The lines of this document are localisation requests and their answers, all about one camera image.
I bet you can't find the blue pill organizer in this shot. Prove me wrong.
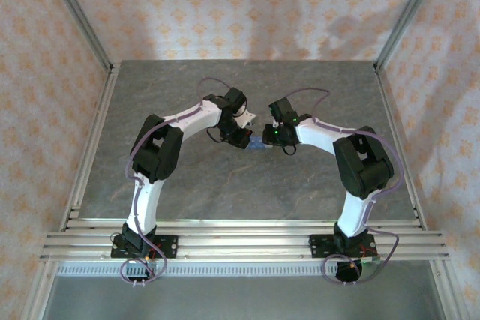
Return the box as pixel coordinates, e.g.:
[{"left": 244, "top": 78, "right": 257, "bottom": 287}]
[{"left": 247, "top": 135, "right": 273, "bottom": 151}]

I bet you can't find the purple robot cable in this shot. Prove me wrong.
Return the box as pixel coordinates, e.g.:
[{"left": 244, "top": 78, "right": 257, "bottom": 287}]
[
  {"left": 119, "top": 77, "right": 236, "bottom": 286},
  {"left": 283, "top": 88, "right": 403, "bottom": 286}
]

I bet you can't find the aluminium side rail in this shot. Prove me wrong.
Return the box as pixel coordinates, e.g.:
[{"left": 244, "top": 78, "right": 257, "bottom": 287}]
[
  {"left": 59, "top": 63, "right": 122, "bottom": 231},
  {"left": 374, "top": 68, "right": 429, "bottom": 230}
]

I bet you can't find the aluminium mounting rail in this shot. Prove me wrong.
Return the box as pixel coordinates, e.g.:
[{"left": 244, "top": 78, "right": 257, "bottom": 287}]
[{"left": 39, "top": 217, "right": 450, "bottom": 263}]

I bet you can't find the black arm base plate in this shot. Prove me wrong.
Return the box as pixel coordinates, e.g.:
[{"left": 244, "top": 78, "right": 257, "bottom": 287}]
[
  {"left": 309, "top": 234, "right": 378, "bottom": 259},
  {"left": 111, "top": 235, "right": 179, "bottom": 260}
]

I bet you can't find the grey slotted cable duct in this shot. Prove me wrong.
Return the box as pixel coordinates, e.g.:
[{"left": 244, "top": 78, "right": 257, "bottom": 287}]
[{"left": 55, "top": 262, "right": 438, "bottom": 277}]

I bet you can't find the aluminium upright post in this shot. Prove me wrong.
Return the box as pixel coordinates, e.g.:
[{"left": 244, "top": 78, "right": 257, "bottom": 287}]
[
  {"left": 374, "top": 0, "right": 448, "bottom": 73},
  {"left": 40, "top": 0, "right": 115, "bottom": 72}
]

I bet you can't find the aluminium frame rail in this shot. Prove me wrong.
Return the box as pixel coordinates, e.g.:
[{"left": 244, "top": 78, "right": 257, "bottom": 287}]
[
  {"left": 22, "top": 262, "right": 58, "bottom": 320},
  {"left": 428, "top": 259, "right": 470, "bottom": 320}
]

